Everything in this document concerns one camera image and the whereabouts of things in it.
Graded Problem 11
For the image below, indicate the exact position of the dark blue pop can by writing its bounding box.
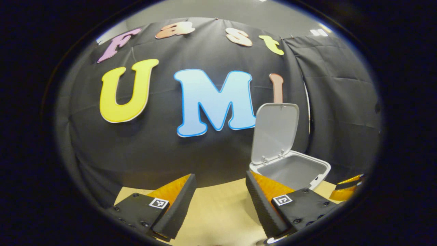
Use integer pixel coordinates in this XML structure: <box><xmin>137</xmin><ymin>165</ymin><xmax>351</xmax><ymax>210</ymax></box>
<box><xmin>261</xmin><ymin>235</ymin><xmax>286</xmax><ymax>245</ymax></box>

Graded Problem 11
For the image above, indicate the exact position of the black backdrop cloth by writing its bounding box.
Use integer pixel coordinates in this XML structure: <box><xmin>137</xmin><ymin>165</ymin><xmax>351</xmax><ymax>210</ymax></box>
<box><xmin>55</xmin><ymin>17</ymin><xmax>382</xmax><ymax>209</ymax></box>

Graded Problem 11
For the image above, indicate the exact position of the light wooden desktop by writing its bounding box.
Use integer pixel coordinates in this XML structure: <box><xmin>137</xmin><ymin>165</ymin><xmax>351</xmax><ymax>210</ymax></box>
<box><xmin>114</xmin><ymin>178</ymin><xmax>345</xmax><ymax>246</ymax></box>

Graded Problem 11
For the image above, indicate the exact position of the white desktop garbage bin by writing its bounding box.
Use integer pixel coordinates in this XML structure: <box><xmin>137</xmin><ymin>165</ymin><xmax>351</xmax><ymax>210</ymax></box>
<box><xmin>249</xmin><ymin>103</ymin><xmax>332</xmax><ymax>191</ymax></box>

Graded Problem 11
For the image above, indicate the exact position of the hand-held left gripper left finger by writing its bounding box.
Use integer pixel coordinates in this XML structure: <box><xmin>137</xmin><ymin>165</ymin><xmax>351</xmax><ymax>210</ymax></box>
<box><xmin>108</xmin><ymin>174</ymin><xmax>198</xmax><ymax>240</ymax></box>

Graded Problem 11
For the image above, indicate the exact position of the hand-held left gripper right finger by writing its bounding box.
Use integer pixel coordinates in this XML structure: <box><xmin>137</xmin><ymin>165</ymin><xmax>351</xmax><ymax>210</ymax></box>
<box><xmin>245</xmin><ymin>171</ymin><xmax>339</xmax><ymax>239</ymax></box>

